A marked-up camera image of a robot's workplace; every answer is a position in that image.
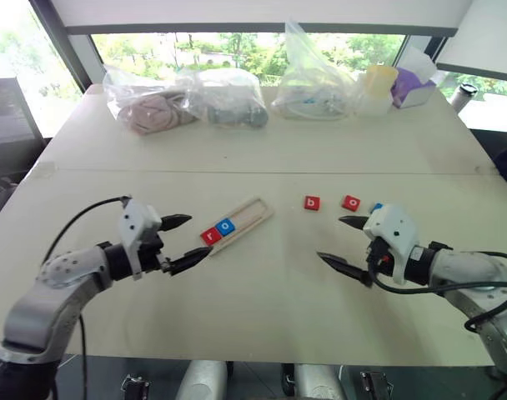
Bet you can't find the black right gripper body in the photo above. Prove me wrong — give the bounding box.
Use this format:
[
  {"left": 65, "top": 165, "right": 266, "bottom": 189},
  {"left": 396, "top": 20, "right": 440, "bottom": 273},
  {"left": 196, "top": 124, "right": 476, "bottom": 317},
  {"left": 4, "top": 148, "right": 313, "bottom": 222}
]
[{"left": 365, "top": 236, "right": 395, "bottom": 279}]

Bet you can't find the yellow plastic cup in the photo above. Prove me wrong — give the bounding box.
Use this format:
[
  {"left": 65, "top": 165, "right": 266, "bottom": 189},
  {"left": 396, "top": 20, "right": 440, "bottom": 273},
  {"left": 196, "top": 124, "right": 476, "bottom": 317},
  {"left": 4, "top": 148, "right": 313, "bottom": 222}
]
[{"left": 364, "top": 64, "right": 399, "bottom": 99}]

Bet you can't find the purple cloth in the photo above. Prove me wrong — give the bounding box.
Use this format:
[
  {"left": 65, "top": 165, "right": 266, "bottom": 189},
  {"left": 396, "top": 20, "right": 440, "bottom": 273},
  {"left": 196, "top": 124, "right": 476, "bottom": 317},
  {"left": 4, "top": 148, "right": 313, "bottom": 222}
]
[{"left": 393, "top": 67, "right": 432, "bottom": 103}]

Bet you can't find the black metal bracket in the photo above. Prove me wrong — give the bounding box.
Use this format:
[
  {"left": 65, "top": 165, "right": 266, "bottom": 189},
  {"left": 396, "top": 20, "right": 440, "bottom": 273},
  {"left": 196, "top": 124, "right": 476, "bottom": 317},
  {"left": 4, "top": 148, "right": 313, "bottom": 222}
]
[
  {"left": 120, "top": 373, "right": 150, "bottom": 400},
  {"left": 359, "top": 370, "right": 394, "bottom": 400}
]

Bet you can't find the white wall panel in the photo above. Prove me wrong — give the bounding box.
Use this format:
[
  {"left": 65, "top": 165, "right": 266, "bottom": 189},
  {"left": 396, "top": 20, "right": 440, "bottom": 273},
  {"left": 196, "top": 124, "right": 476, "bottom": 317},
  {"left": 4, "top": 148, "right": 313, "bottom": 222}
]
[
  {"left": 48, "top": 0, "right": 475, "bottom": 35},
  {"left": 435, "top": 0, "right": 507, "bottom": 81}
]

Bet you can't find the white cardboard box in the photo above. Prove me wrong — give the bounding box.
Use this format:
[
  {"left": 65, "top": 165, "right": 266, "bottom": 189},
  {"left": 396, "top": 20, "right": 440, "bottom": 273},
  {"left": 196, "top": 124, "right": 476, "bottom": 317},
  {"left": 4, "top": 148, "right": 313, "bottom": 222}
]
[{"left": 393, "top": 43, "right": 438, "bottom": 109}]

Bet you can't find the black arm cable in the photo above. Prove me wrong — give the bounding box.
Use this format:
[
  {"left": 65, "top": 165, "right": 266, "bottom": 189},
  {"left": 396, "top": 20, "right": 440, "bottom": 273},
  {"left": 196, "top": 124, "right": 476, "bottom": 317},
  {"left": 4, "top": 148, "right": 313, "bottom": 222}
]
[
  {"left": 369, "top": 249, "right": 507, "bottom": 334},
  {"left": 40, "top": 194, "right": 132, "bottom": 400}
]

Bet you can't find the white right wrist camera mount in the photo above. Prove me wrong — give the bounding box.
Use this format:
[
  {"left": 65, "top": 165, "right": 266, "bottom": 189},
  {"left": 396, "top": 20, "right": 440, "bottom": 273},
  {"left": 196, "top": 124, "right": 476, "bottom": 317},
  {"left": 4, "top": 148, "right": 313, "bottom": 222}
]
[{"left": 363, "top": 203, "right": 421, "bottom": 287}]

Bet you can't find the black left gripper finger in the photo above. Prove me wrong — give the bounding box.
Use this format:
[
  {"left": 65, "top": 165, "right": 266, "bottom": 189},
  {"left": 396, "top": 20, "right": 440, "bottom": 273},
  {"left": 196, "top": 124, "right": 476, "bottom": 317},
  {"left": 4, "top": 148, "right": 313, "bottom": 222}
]
[
  {"left": 160, "top": 212, "right": 193, "bottom": 233},
  {"left": 163, "top": 246, "right": 214, "bottom": 278}
]

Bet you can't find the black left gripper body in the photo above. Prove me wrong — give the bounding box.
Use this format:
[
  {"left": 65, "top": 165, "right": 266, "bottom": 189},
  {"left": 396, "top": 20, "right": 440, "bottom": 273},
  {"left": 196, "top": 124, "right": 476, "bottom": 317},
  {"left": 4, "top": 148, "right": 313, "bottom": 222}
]
[{"left": 138, "top": 231, "right": 173, "bottom": 277}]

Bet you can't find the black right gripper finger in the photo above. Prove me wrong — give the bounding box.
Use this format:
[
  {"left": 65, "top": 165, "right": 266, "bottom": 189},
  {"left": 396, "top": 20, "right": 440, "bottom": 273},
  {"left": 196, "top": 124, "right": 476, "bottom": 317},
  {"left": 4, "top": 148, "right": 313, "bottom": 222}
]
[
  {"left": 338, "top": 214, "right": 371, "bottom": 231},
  {"left": 315, "top": 251, "right": 374, "bottom": 288}
]

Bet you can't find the black window post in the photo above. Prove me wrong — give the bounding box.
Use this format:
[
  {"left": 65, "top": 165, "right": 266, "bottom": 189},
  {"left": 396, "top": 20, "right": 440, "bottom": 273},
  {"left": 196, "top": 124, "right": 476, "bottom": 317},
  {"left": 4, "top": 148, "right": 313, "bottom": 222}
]
[{"left": 28, "top": 0, "right": 93, "bottom": 98}]

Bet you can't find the silver rounded cylinder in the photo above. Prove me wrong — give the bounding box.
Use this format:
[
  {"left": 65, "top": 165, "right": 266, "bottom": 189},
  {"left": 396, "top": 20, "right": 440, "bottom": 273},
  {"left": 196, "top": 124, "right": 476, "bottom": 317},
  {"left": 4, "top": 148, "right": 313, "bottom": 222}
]
[
  {"left": 176, "top": 360, "right": 228, "bottom": 400},
  {"left": 294, "top": 364, "right": 346, "bottom": 400}
]

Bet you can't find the plastic bag with white cables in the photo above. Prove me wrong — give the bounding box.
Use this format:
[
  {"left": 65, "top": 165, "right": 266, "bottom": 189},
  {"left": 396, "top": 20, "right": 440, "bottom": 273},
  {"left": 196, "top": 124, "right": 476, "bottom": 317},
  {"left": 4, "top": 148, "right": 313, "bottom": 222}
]
[{"left": 271, "top": 20, "right": 363, "bottom": 122}]

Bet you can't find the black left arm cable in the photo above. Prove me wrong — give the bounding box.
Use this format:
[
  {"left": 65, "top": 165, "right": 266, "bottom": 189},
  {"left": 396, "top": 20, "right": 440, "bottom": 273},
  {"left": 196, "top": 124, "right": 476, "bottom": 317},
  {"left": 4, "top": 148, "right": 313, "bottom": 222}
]
[{"left": 40, "top": 194, "right": 132, "bottom": 400}]

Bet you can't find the red letter tile r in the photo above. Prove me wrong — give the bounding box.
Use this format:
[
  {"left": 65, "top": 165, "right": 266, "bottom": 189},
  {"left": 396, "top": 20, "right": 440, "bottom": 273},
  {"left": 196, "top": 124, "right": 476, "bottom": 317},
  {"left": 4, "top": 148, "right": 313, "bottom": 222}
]
[{"left": 199, "top": 227, "right": 223, "bottom": 246}]

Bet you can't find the blue letter tile o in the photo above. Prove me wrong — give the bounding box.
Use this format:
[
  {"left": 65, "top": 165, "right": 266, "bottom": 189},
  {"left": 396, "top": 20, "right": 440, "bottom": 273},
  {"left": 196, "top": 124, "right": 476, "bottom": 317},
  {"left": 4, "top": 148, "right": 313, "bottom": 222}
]
[{"left": 214, "top": 218, "right": 237, "bottom": 238}]

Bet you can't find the white tumbler with black lid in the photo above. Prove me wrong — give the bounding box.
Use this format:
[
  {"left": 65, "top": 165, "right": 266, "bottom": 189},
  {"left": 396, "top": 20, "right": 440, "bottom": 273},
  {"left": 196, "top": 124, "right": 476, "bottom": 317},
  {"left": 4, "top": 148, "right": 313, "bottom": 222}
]
[{"left": 449, "top": 82, "right": 479, "bottom": 113}]

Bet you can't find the wooden letter tray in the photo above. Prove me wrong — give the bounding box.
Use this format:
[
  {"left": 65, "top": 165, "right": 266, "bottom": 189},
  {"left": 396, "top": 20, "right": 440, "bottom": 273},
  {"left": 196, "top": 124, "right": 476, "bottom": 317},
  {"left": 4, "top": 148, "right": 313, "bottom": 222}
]
[{"left": 203, "top": 197, "right": 275, "bottom": 258}]

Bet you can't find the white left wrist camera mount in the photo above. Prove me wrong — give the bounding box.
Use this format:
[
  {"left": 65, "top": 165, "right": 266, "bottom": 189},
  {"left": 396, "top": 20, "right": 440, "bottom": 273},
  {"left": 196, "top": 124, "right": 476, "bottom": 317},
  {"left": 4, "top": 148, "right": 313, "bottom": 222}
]
[{"left": 118, "top": 198, "right": 163, "bottom": 280}]

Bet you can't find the white plastic container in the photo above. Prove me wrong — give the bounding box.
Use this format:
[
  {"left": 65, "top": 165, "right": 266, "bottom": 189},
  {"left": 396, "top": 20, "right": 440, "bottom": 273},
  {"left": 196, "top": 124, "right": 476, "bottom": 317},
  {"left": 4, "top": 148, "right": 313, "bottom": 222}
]
[{"left": 357, "top": 82, "right": 394, "bottom": 116}]

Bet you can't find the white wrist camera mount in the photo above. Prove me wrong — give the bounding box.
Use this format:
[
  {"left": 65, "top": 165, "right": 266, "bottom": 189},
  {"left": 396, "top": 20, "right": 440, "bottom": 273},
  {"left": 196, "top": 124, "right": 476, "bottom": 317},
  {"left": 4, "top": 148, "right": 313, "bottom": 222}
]
[
  {"left": 118, "top": 198, "right": 163, "bottom": 280},
  {"left": 363, "top": 203, "right": 421, "bottom": 287}
]

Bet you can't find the plastic bag with grey item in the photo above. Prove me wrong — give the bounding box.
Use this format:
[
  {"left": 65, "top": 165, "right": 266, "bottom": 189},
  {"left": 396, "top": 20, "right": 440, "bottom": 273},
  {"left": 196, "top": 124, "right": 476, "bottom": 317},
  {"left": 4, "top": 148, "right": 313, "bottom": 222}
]
[{"left": 176, "top": 68, "right": 268, "bottom": 130}]

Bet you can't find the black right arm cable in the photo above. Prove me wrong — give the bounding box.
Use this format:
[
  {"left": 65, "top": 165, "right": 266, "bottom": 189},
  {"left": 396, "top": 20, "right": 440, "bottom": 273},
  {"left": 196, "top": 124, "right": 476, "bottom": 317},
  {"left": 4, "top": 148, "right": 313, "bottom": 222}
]
[{"left": 369, "top": 249, "right": 507, "bottom": 334}]

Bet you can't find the plastic bag with pink cloth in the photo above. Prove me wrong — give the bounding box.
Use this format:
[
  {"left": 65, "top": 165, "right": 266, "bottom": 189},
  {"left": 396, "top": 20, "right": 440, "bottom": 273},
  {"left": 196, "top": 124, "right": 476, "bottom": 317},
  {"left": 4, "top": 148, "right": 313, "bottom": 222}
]
[{"left": 102, "top": 64, "right": 204, "bottom": 137}]

